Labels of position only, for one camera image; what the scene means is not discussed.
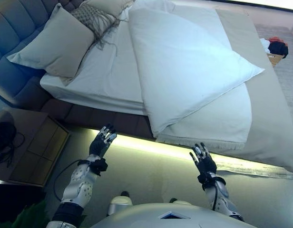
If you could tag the white garment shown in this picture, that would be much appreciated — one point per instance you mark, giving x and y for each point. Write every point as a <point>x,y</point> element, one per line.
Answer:
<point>264,44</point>

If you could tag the white fitted bed sheet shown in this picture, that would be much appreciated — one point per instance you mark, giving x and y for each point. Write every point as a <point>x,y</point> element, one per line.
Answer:
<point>108,78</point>

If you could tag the black garment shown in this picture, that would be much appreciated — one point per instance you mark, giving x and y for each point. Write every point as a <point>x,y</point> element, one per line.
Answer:
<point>278,48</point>

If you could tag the bed with white sheets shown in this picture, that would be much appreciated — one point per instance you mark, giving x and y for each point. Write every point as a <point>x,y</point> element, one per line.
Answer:
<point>263,107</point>

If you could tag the small beige pillow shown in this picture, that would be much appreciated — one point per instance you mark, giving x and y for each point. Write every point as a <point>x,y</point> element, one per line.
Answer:
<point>108,6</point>

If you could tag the woven fringed throw cushion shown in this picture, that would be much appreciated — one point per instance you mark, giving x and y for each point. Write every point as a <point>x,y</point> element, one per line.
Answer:
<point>89,15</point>

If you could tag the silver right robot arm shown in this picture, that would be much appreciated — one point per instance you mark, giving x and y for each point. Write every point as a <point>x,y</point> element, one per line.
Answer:
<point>221,202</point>

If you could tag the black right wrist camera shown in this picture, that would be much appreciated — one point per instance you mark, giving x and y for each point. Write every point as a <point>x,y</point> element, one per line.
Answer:
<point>204,178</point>

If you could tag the green leafy plant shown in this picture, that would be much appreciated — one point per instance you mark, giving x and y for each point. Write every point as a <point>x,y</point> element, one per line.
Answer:
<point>30,213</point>

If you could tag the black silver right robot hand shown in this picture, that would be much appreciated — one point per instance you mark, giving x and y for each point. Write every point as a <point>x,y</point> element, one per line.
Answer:
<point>206,164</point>

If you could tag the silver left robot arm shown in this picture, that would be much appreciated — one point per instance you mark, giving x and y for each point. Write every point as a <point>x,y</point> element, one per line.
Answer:
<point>80,185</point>

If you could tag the wooden nightstand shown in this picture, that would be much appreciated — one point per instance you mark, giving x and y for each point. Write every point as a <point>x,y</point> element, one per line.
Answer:
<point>41,147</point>

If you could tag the red garment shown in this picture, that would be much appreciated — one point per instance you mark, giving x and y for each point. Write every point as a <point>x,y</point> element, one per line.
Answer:
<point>276,39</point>

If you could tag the large beige pillow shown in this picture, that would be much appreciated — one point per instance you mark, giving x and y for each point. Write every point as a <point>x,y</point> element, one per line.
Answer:
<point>53,45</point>

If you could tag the grey padded headboard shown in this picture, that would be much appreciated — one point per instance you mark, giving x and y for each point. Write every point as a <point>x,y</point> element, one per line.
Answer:
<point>8,31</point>

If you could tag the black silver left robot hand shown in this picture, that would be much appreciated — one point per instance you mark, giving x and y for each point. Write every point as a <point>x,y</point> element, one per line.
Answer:
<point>99,145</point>

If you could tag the cardboard box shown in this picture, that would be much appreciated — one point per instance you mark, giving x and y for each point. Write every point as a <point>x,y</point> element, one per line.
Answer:
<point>276,59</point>

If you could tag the silver robot torso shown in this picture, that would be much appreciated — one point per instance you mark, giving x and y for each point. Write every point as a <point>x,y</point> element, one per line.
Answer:
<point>149,218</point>

